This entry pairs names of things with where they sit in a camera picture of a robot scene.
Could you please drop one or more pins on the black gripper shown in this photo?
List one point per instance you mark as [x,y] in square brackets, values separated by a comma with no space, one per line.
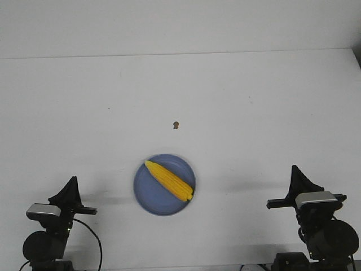
[310,217]
[58,219]

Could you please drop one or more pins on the blue round plate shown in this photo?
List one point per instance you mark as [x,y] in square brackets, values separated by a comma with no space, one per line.
[152,196]

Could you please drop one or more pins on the yellow corn cob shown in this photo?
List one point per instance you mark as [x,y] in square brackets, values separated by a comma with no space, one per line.
[170,181]

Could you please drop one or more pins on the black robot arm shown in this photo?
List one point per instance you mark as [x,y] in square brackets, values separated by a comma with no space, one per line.
[330,242]
[44,249]

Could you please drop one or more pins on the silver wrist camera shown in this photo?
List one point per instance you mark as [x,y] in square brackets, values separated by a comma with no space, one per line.
[314,197]
[38,211]

